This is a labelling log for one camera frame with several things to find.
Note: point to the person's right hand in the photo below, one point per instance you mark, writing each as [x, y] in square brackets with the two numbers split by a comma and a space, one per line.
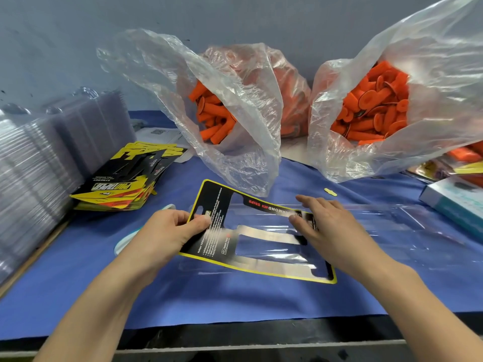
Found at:
[339, 237]

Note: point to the person's left hand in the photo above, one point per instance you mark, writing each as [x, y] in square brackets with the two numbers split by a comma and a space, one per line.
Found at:
[162, 241]

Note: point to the teal hand stapler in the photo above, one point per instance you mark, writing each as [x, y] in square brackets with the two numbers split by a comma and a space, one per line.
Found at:
[124, 243]

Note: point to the yellow black backing card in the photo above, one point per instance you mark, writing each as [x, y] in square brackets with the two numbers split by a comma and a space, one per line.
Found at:
[215, 199]

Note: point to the stack of clear blister shells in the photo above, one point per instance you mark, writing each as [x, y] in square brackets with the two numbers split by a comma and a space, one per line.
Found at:
[41, 169]

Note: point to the person's left forearm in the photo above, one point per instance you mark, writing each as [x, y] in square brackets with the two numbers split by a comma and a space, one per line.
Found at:
[87, 320]

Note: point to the person's right forearm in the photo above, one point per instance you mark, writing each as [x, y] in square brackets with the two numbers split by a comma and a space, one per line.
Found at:
[430, 316]

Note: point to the small yellow scrap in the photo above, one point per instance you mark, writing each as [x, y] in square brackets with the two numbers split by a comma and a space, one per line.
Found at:
[330, 192]

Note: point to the stack of yellow black cards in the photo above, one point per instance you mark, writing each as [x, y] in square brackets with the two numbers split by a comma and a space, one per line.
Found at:
[128, 177]

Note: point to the white printed paper sheet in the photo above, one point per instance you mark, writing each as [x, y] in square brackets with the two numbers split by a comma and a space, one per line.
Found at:
[158, 135]

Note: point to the teal white cardboard box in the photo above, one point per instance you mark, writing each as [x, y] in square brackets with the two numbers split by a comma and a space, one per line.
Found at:
[456, 203]

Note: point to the large clear plastic bag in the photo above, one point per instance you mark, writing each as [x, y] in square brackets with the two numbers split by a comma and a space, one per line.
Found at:
[445, 49]

